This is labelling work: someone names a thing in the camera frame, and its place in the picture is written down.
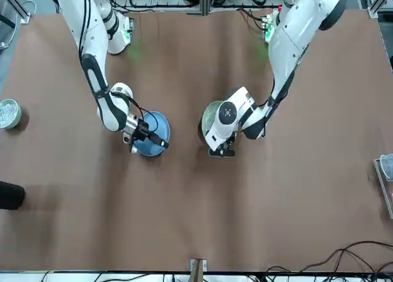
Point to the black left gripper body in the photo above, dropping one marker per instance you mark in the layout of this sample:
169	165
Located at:
228	142

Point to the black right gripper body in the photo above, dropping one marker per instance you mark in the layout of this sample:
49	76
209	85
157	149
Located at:
142	130

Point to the blue plate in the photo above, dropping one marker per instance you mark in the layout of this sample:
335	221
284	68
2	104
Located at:
159	125

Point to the green plate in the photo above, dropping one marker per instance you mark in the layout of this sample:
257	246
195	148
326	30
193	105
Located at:
210	113

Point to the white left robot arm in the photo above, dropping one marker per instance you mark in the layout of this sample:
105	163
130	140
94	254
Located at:
291	33

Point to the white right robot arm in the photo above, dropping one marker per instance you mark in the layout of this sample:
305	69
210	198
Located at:
92	33

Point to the pale green bowl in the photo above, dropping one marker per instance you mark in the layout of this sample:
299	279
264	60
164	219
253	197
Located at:
9	114

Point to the black vase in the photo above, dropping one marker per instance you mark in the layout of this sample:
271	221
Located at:
10	196

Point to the blue-grey cup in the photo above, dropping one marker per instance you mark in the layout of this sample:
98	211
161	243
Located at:
388	166

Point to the clear dish rack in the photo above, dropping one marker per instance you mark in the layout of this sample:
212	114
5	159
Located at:
388	199

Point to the aluminium frame post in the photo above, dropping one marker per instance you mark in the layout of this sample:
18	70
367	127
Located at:
204	2

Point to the aluminium frame rail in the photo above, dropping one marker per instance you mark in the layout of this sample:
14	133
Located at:
23	13
376	8

